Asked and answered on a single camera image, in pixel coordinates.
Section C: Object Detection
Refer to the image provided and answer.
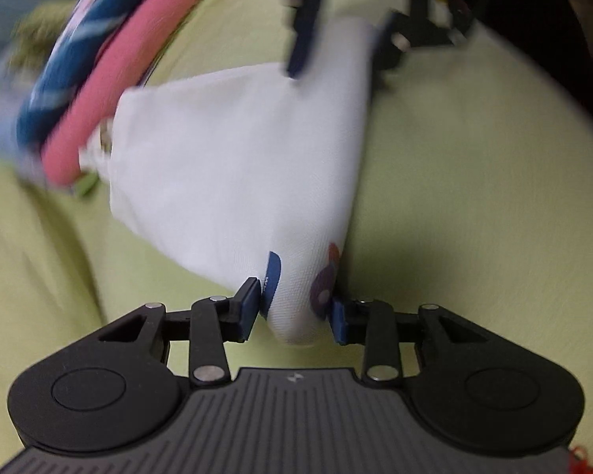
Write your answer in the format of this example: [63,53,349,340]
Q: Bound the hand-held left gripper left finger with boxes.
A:
[98,276,262,389]

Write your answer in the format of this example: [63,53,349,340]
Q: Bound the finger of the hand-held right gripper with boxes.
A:
[279,0,328,80]
[372,6,456,74]

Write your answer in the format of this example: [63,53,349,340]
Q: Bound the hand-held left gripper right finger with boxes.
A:
[331,297,490,384]

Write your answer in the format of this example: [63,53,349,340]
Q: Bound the white green printed shopping bag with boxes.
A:
[78,16,392,346]

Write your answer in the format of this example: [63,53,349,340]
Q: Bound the pink cloth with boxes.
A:
[40,0,229,189]

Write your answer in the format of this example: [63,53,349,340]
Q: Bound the blue patterned cloth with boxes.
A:
[16,0,181,153]

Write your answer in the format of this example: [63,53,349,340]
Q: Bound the light blue plaid cloth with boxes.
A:
[0,54,47,181]

